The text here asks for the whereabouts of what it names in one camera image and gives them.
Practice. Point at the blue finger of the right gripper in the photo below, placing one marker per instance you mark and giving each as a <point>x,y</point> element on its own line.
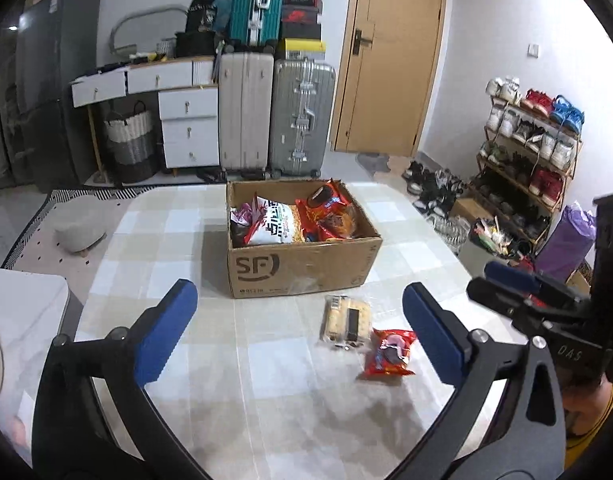
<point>521,281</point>

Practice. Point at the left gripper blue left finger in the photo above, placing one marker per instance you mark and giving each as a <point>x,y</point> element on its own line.
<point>138,354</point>

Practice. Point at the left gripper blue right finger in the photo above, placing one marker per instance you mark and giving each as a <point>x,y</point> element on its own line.
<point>448,345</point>

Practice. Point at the blue oreo cookie pack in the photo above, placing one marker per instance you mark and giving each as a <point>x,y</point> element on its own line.
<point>347,322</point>

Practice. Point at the purple grape candy bag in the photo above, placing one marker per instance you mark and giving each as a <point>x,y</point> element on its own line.
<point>240,224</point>

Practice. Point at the white orange stick snack bag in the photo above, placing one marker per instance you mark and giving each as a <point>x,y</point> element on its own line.
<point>273,223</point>

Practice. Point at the red oreo pie pack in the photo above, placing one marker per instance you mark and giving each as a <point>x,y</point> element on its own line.
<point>326,198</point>

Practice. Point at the clear bread pack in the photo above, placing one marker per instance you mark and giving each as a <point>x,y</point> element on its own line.
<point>340,223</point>

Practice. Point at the person right hand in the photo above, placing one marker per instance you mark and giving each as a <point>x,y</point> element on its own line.
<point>586,405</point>

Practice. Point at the white side table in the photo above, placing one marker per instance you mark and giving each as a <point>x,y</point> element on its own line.
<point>34,309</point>

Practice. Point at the grey round stool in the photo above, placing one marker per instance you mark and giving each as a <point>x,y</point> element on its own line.
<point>80,224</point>

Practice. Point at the wooden shoe rack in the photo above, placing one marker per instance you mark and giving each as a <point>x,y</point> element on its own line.
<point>529,157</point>

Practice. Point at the SF cardboard box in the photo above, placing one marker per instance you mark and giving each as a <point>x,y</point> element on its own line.
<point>298,268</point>

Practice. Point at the woven laundry basket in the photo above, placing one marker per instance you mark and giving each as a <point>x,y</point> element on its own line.
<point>132,141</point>

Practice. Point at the white drawer desk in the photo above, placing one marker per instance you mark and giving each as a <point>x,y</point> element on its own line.
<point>184,98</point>

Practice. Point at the wooden door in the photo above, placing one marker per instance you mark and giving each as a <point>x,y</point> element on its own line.
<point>387,70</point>

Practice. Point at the silver suitcase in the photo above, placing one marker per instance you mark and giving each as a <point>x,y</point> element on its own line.
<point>302,103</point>

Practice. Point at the beige suitcase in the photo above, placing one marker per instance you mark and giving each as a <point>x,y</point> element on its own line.
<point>245,85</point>

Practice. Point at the black bag on desk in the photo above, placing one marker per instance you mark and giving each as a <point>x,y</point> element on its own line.
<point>198,37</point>

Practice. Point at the stacked shoe boxes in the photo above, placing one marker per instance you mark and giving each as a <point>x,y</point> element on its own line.
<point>300,31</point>

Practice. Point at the dark grey refrigerator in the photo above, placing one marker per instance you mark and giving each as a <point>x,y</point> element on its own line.
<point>56,43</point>

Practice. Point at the teal suitcase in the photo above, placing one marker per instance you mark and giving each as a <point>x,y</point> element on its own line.
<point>255,23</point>

